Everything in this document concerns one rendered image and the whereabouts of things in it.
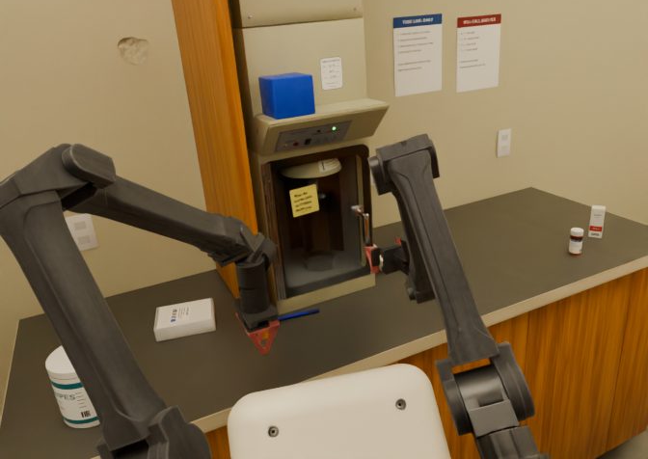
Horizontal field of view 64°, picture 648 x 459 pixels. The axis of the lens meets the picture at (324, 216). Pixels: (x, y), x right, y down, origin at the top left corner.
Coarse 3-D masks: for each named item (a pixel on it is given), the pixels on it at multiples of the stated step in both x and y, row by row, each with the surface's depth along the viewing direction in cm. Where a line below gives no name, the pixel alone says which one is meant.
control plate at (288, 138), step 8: (304, 128) 123; (312, 128) 124; (320, 128) 126; (328, 128) 127; (336, 128) 128; (344, 128) 130; (280, 136) 122; (288, 136) 124; (296, 136) 125; (304, 136) 126; (312, 136) 128; (320, 136) 129; (328, 136) 130; (280, 144) 125; (288, 144) 127; (312, 144) 131; (320, 144) 133
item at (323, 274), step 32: (288, 160) 133; (320, 160) 136; (352, 160) 140; (288, 192) 135; (320, 192) 139; (352, 192) 144; (288, 224) 138; (320, 224) 142; (352, 224) 147; (288, 256) 141; (320, 256) 146; (352, 256) 150; (288, 288) 144; (320, 288) 149
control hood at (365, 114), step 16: (320, 112) 123; (336, 112) 123; (352, 112) 125; (368, 112) 127; (384, 112) 130; (256, 128) 126; (272, 128) 118; (288, 128) 121; (352, 128) 132; (368, 128) 135; (256, 144) 129; (272, 144) 124
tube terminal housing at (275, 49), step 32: (256, 32) 121; (288, 32) 124; (320, 32) 127; (352, 32) 131; (256, 64) 123; (288, 64) 126; (352, 64) 133; (256, 96) 125; (320, 96) 132; (352, 96) 136; (256, 160) 132; (256, 192) 138; (352, 288) 155
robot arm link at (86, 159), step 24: (72, 168) 64; (96, 168) 66; (72, 192) 70; (96, 192) 68; (120, 192) 73; (144, 192) 78; (120, 216) 75; (144, 216) 77; (168, 216) 81; (192, 216) 87; (216, 216) 93; (192, 240) 88; (216, 240) 91; (240, 240) 96
